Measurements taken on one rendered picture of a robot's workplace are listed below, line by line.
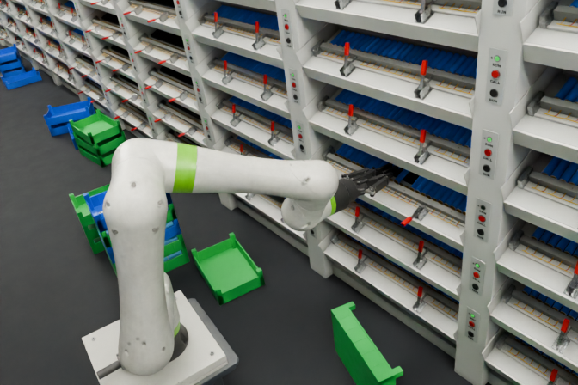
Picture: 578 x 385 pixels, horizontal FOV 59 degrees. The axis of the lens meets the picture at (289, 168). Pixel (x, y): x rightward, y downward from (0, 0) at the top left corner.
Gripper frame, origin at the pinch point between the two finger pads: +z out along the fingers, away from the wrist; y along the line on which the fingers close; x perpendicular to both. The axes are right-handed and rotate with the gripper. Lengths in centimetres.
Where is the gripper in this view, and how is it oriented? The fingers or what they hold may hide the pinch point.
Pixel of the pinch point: (386, 171)
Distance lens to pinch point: 159.1
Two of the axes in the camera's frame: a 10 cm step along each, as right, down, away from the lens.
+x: 0.3, 8.9, 4.5
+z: 7.7, -3.0, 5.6
